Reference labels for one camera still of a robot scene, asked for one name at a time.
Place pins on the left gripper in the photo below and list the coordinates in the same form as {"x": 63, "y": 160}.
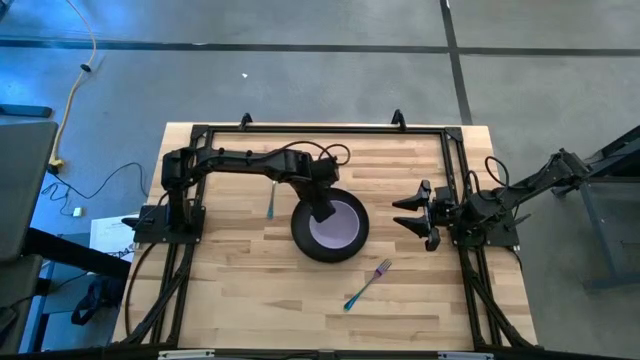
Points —
{"x": 324, "y": 210}

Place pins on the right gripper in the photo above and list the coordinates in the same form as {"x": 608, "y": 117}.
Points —
{"x": 431, "y": 237}

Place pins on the lilac bowl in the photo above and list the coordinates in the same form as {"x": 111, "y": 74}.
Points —
{"x": 340, "y": 227}

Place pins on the black round plate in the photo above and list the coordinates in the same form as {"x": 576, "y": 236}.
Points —
{"x": 305, "y": 240}

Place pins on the iridescent spoon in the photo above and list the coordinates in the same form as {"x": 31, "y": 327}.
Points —
{"x": 270, "y": 212}

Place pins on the iridescent fork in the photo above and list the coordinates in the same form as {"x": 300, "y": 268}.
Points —
{"x": 383, "y": 268}

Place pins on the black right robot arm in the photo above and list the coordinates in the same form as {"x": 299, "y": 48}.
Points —
{"x": 525, "y": 187}

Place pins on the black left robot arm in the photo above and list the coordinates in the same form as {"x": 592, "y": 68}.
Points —
{"x": 250, "y": 162}

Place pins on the black table clamp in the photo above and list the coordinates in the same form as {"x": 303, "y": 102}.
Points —
{"x": 398, "y": 121}
{"x": 245, "y": 122}

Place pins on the dark metal cart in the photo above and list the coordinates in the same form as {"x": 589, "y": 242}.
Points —
{"x": 598, "y": 220}

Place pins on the white paper sheet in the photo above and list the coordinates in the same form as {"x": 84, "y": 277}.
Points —
{"x": 107, "y": 235}

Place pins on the white power adapter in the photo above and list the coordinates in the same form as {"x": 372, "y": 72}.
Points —
{"x": 77, "y": 212}

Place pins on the black desk beam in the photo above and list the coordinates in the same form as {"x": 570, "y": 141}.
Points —
{"x": 75, "y": 252}

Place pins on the grey desk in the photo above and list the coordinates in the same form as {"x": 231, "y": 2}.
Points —
{"x": 25, "y": 190}

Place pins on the black flat device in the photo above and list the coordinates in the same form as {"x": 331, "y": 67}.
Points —
{"x": 25, "y": 110}

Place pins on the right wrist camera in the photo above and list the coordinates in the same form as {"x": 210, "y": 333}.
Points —
{"x": 445, "y": 202}

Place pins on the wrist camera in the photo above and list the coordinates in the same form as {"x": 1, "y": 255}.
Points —
{"x": 445, "y": 202}
{"x": 327, "y": 170}

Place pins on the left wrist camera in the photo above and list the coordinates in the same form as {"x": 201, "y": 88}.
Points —
{"x": 327, "y": 170}

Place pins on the silver aluminium bracket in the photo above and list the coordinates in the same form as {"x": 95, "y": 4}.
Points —
{"x": 185, "y": 355}
{"x": 465, "y": 356}

